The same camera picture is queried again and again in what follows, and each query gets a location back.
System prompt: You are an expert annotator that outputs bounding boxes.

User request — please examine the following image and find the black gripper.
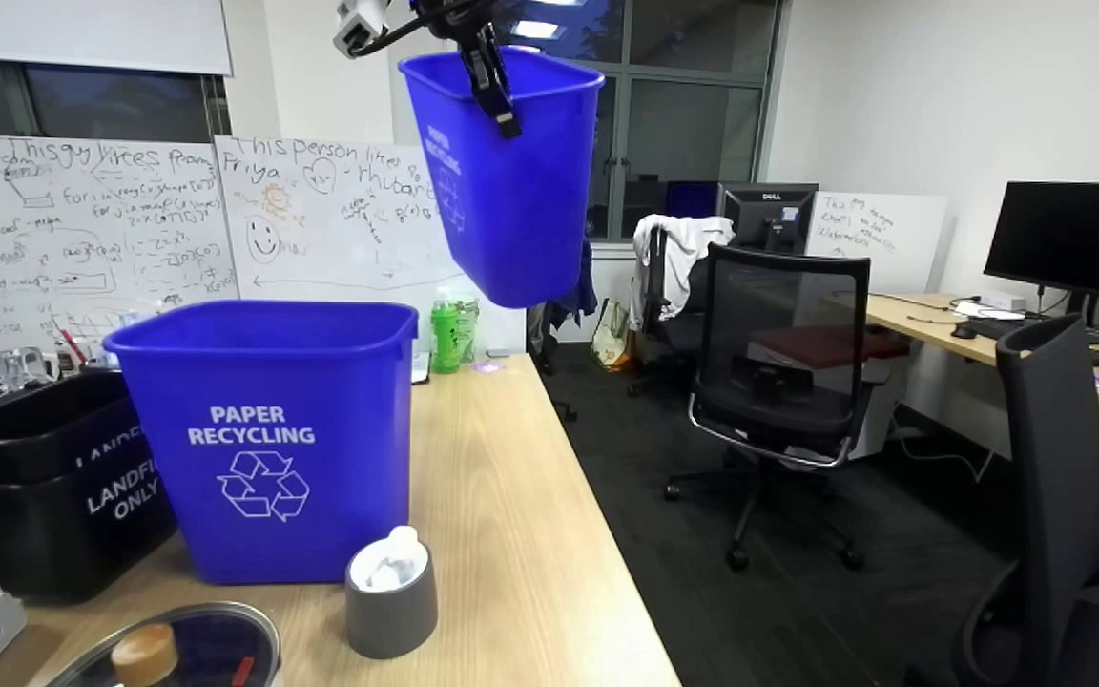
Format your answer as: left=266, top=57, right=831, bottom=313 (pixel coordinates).
left=411, top=0, right=520, bottom=137

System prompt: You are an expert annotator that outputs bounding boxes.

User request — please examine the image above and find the blue recycling bin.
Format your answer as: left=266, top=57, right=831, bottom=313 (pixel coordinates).
left=401, top=47, right=603, bottom=311
left=102, top=302, right=420, bottom=583

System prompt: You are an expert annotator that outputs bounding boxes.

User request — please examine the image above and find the black landfill bin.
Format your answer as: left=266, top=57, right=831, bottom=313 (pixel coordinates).
left=0, top=374, right=177, bottom=604

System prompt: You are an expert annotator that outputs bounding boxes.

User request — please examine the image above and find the large whiteboard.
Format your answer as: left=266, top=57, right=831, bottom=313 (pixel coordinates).
left=215, top=137, right=527, bottom=354

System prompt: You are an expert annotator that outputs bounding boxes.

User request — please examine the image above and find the green soap bottle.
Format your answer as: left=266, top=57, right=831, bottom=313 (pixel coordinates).
left=430, top=285, right=482, bottom=374

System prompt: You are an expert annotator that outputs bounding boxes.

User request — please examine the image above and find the black mesh office chair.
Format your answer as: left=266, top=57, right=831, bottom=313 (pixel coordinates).
left=663, top=248, right=874, bottom=571

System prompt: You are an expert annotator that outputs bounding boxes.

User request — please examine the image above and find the grey cup with white lid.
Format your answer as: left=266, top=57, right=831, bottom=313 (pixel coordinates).
left=345, top=526, right=438, bottom=660

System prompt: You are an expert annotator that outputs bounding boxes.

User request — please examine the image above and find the black monitor right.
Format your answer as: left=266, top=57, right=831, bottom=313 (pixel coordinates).
left=986, top=181, right=1099, bottom=297

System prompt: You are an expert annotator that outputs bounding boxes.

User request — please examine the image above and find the white saucepan with glass lid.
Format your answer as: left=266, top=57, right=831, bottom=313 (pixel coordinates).
left=47, top=604, right=284, bottom=687

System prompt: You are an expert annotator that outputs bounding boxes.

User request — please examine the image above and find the wooden side desk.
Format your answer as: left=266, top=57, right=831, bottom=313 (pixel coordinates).
left=865, top=291, right=1099, bottom=419

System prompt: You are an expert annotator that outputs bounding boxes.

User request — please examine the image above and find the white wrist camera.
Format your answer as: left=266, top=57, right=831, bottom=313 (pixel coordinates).
left=332, top=0, right=420, bottom=57

